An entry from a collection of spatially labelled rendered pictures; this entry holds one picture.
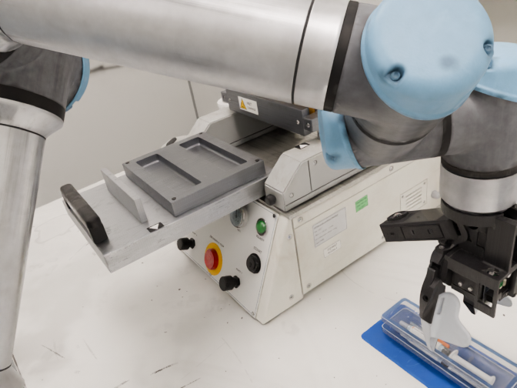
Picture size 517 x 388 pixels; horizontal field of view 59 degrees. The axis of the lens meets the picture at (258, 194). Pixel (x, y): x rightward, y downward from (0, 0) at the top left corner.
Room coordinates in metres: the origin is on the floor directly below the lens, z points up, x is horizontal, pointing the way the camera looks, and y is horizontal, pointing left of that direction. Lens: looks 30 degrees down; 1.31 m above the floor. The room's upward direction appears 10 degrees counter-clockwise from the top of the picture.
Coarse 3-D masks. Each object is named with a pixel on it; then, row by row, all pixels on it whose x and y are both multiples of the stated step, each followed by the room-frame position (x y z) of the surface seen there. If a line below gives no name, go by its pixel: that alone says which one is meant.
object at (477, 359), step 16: (400, 304) 0.49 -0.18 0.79; (416, 304) 0.49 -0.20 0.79; (400, 320) 0.46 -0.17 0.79; (416, 320) 0.46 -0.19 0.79; (416, 336) 0.43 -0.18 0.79; (448, 352) 0.39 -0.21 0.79; (464, 352) 0.39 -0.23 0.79; (480, 352) 0.39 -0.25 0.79; (496, 352) 0.38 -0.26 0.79; (464, 368) 0.37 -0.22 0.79; (480, 368) 0.36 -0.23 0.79; (496, 368) 0.36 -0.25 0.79; (512, 368) 0.35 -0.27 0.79; (496, 384) 0.34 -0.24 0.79; (512, 384) 0.33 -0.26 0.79
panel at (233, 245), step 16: (256, 208) 0.64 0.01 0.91; (208, 224) 0.74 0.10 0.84; (224, 224) 0.70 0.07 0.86; (272, 224) 0.60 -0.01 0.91; (176, 240) 0.81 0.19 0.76; (208, 240) 0.72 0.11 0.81; (224, 240) 0.68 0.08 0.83; (240, 240) 0.65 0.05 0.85; (256, 240) 0.61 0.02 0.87; (272, 240) 0.59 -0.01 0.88; (192, 256) 0.75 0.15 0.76; (224, 256) 0.67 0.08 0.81; (240, 256) 0.63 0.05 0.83; (256, 256) 0.60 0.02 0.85; (208, 272) 0.69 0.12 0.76; (224, 272) 0.66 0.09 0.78; (240, 272) 0.62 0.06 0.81; (256, 272) 0.59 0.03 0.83; (240, 288) 0.61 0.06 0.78; (256, 288) 0.58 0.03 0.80; (240, 304) 0.59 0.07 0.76; (256, 304) 0.56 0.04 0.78
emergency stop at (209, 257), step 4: (208, 252) 0.69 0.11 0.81; (212, 252) 0.69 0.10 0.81; (216, 252) 0.69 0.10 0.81; (208, 256) 0.69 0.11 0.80; (212, 256) 0.68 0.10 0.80; (216, 256) 0.68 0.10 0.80; (208, 260) 0.69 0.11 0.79; (212, 260) 0.68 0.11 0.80; (216, 260) 0.67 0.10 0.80; (208, 264) 0.68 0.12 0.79; (212, 264) 0.67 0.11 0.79; (216, 264) 0.67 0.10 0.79; (208, 268) 0.68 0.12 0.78; (212, 268) 0.67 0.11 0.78
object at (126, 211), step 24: (96, 192) 0.69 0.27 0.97; (120, 192) 0.62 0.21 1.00; (144, 192) 0.66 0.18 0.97; (240, 192) 0.61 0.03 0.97; (264, 192) 0.63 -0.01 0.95; (72, 216) 0.64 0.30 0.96; (120, 216) 0.60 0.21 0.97; (144, 216) 0.57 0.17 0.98; (168, 216) 0.57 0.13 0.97; (192, 216) 0.57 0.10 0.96; (216, 216) 0.59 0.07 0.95; (120, 240) 0.53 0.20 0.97; (144, 240) 0.53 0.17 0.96; (168, 240) 0.55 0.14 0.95; (120, 264) 0.51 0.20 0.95
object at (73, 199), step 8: (64, 192) 0.63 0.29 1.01; (72, 192) 0.63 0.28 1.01; (64, 200) 0.66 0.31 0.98; (72, 200) 0.60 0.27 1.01; (80, 200) 0.59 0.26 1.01; (72, 208) 0.60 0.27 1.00; (80, 208) 0.57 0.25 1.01; (88, 208) 0.57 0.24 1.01; (80, 216) 0.56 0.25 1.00; (88, 216) 0.54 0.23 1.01; (96, 216) 0.54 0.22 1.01; (88, 224) 0.53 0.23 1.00; (96, 224) 0.54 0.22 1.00; (96, 232) 0.53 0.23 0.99; (104, 232) 0.54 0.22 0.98; (96, 240) 0.53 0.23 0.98; (104, 240) 0.54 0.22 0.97
